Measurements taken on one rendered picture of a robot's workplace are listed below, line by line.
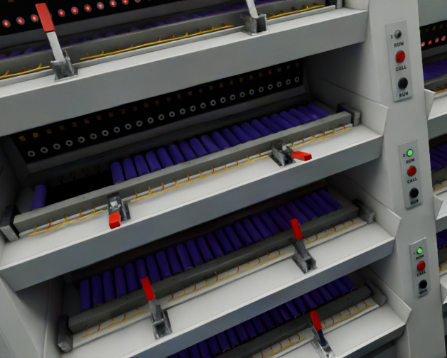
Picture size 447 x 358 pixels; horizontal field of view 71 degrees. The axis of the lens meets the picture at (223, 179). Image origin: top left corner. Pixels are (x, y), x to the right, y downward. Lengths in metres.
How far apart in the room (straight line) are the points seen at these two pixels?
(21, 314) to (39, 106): 0.28
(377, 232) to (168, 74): 0.48
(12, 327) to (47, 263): 0.09
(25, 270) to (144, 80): 0.29
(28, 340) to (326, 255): 0.48
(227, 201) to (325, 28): 0.30
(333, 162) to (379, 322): 0.37
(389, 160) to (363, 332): 0.35
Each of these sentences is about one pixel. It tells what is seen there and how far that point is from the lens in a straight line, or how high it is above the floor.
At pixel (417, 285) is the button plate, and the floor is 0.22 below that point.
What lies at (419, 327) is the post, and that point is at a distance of 0.83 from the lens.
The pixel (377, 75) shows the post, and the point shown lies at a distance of 0.59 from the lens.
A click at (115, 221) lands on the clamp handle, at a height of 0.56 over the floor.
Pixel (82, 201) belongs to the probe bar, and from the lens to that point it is 0.50.
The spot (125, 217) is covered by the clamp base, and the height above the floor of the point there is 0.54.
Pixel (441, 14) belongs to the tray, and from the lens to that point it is 0.71.
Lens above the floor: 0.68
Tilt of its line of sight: 15 degrees down
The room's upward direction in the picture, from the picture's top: 15 degrees counter-clockwise
